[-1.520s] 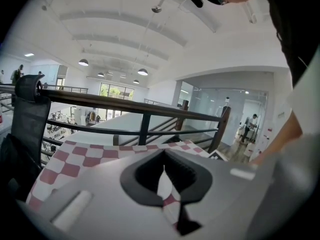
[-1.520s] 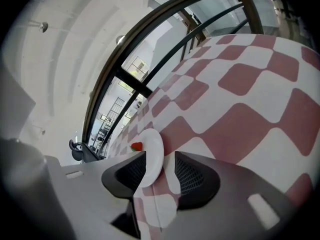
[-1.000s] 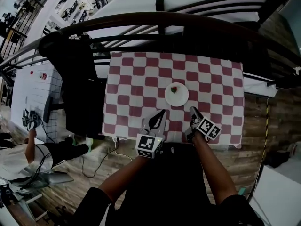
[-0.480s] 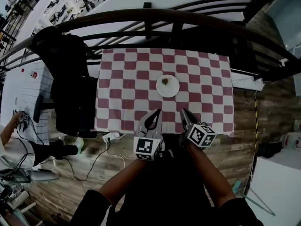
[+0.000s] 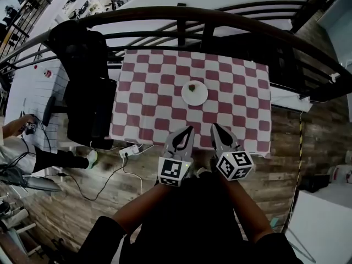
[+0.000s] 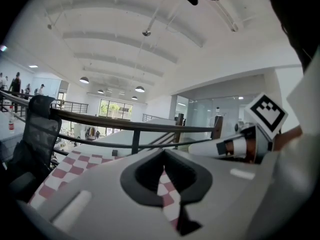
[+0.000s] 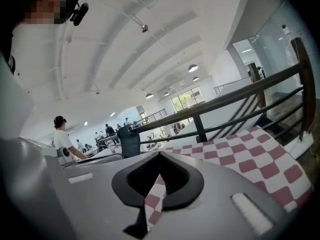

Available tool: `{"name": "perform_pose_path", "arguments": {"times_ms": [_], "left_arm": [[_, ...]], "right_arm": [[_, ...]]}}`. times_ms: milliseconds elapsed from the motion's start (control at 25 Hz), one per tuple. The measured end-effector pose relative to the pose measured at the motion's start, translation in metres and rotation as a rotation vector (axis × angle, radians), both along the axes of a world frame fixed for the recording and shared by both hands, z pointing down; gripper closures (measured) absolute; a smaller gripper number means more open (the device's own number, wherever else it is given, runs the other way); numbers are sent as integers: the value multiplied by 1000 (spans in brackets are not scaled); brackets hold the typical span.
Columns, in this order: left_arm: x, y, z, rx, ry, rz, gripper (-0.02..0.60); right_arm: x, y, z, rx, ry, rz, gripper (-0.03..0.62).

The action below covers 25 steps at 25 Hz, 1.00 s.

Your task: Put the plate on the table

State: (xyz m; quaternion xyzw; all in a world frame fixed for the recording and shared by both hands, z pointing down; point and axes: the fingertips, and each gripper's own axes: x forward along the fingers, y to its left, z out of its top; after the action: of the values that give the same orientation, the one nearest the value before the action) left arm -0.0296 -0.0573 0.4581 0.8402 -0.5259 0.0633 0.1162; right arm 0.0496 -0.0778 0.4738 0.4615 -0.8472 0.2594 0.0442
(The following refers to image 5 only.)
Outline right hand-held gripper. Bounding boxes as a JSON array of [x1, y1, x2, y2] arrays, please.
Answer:
[[210, 122, 255, 182]]

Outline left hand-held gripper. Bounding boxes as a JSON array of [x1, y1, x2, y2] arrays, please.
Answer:
[[157, 125, 195, 189]]

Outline white round plate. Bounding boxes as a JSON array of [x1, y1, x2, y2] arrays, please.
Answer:
[[181, 80, 209, 106]]

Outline person's left forearm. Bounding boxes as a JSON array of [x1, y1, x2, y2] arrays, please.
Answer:
[[112, 184, 173, 235]]

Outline person's right forearm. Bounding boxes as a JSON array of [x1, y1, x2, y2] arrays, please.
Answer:
[[219, 174, 274, 243]]

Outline red white checkered tablecloth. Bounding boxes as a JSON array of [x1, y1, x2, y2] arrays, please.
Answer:
[[108, 49, 273, 159]]

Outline person's white shoe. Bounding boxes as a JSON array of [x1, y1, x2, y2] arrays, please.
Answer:
[[192, 167, 211, 179]]

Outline pink checkered tablecloth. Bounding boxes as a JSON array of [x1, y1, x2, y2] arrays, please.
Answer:
[[108, 49, 273, 159]]

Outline white power strip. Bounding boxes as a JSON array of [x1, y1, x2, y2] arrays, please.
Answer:
[[118, 144, 140, 160]]

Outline person's black clothes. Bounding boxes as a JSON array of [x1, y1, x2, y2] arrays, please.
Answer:
[[74, 172, 304, 264]]

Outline yellow black hazard tape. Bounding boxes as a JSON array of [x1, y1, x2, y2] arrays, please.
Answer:
[[285, 114, 304, 226]]

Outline white board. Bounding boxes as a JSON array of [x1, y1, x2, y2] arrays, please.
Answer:
[[271, 86, 314, 113]]

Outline black bag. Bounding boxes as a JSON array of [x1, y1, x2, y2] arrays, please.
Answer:
[[90, 77, 118, 150]]

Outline black box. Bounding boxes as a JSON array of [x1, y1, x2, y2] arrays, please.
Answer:
[[298, 173, 331, 194]]

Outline white sack red label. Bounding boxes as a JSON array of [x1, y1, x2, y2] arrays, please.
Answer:
[[328, 163, 352, 187]]

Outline black jacket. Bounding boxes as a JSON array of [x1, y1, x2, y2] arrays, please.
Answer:
[[47, 20, 108, 145]]

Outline dark curved railing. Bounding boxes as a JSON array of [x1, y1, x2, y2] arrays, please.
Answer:
[[0, 5, 352, 105]]

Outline white platform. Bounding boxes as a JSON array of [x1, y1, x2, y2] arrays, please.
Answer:
[[285, 190, 352, 264]]

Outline black chair armrest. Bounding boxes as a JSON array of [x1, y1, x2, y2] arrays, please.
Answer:
[[41, 95, 68, 127]]

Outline grey office chair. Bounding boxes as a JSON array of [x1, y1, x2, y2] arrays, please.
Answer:
[[0, 166, 63, 194]]

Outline black stair rails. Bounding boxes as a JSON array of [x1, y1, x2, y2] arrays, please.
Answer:
[[217, 0, 315, 33]]

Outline white gridded table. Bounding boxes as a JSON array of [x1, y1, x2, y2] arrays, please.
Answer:
[[4, 60, 70, 149]]

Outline white cable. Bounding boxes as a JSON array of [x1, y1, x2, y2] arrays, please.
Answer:
[[122, 158, 144, 195]]

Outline black cable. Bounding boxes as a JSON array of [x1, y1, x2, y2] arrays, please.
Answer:
[[57, 158, 128, 202]]

